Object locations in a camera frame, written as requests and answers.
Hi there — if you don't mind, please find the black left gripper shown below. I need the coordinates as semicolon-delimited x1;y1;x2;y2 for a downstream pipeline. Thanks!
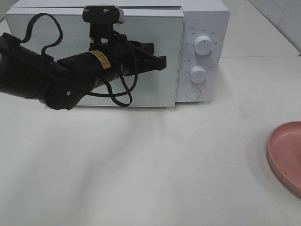
103;35;167;76

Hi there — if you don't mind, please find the white microwave knob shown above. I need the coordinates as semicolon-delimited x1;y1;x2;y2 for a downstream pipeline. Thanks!
190;66;207;83
192;33;213;56

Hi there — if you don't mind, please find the round white door button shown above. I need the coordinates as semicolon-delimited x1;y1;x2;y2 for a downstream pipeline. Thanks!
186;88;201;99

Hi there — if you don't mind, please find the white microwave door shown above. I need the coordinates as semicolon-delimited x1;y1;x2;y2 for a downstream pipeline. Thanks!
5;7;184;107

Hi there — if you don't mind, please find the pink round plate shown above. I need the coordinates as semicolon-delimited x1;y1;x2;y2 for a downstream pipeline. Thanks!
267;121;301;196

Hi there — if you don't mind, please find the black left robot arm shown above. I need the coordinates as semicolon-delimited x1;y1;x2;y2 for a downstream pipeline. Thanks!
0;33;166;110

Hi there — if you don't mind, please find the white microwave oven body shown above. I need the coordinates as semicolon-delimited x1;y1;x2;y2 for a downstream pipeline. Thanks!
5;0;230;104

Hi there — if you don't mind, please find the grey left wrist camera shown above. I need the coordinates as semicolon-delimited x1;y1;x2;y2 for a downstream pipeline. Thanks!
82;4;125;45

